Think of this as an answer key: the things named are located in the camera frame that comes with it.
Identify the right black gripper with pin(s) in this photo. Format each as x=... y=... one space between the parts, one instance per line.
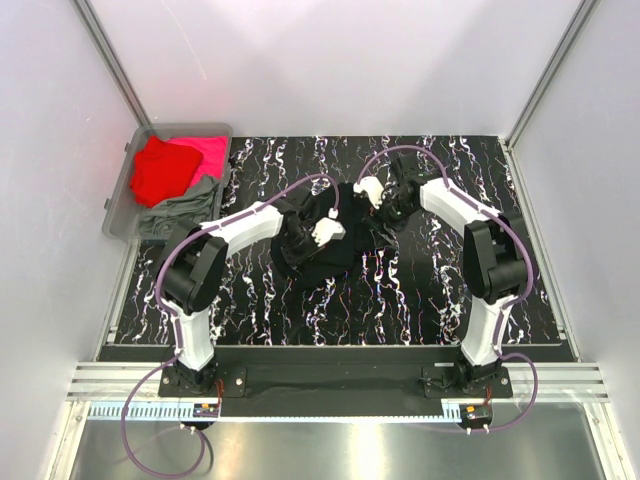
x=390 y=224

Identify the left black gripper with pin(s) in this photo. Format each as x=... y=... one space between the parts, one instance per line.
x=294 y=260

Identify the black t shirt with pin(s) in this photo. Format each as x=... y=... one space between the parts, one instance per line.
x=339 y=256

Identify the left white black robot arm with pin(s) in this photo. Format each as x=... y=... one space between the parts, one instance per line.
x=193 y=262

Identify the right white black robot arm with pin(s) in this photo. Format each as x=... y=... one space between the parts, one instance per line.
x=496 y=264

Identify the grey t shirt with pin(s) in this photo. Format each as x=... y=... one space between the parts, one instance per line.
x=197 y=204

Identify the pink t shirt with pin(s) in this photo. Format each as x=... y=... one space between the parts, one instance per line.
x=214 y=155

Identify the clear plastic storage bin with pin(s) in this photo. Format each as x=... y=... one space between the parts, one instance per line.
x=122 y=210

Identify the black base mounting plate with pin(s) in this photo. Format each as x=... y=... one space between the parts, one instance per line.
x=419 y=355

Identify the red t shirt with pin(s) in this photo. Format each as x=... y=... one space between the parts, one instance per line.
x=162 y=171

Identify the left yellow connector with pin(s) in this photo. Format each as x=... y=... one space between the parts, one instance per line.
x=206 y=410

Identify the yellow connector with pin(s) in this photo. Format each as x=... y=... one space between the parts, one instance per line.
x=206 y=410
x=477 y=413

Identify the right yellow connector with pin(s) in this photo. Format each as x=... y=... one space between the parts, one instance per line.
x=477 y=413

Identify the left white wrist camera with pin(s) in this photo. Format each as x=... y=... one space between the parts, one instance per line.
x=327 y=230

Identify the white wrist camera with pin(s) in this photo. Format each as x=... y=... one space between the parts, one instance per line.
x=371 y=188
x=327 y=230

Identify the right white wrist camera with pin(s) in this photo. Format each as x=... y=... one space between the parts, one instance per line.
x=371 y=188

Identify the white slotted cable duct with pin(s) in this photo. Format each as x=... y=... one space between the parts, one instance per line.
x=430 y=412

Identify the aluminium frame rail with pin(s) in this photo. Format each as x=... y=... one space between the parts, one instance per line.
x=546 y=382

